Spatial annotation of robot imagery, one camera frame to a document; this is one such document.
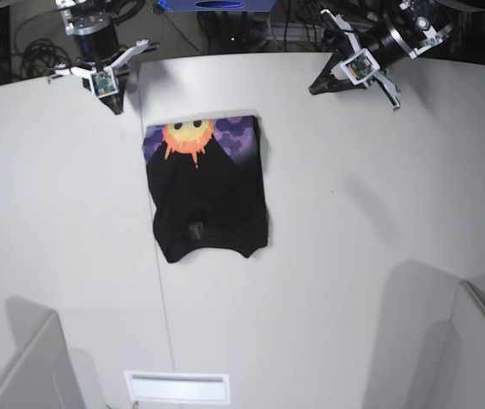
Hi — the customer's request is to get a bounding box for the white table slot plate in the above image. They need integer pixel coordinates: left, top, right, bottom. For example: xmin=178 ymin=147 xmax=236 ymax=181
xmin=124 ymin=371 xmax=231 ymax=405

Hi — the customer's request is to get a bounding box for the coiled black cable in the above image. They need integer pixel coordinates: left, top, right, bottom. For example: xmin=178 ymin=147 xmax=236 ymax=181
xmin=19 ymin=37 xmax=75 ymax=80

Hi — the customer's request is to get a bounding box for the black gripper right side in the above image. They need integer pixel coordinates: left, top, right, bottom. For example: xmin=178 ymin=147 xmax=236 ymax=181
xmin=73 ymin=29 xmax=130 ymax=115

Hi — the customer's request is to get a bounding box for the white partition panel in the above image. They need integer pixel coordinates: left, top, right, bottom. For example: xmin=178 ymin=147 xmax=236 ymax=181
xmin=405 ymin=281 xmax=485 ymax=408
xmin=0 ymin=297 xmax=85 ymax=408

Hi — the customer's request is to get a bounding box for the white partition panel right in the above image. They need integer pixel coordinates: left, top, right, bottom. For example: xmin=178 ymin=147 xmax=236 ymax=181
xmin=405 ymin=281 xmax=485 ymax=408

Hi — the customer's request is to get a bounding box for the white partition panel left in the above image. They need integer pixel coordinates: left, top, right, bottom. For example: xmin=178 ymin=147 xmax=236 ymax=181
xmin=0 ymin=297 xmax=85 ymax=408

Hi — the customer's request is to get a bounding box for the blue box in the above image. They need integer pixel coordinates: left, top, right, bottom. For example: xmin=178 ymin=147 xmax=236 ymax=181
xmin=159 ymin=0 xmax=276 ymax=12

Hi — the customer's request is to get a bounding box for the black T-shirt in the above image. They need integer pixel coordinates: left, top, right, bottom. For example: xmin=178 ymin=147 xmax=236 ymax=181
xmin=142 ymin=115 xmax=269 ymax=263

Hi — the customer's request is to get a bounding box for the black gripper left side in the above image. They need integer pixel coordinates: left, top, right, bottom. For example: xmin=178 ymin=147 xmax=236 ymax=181
xmin=309 ymin=19 xmax=413 ymax=95

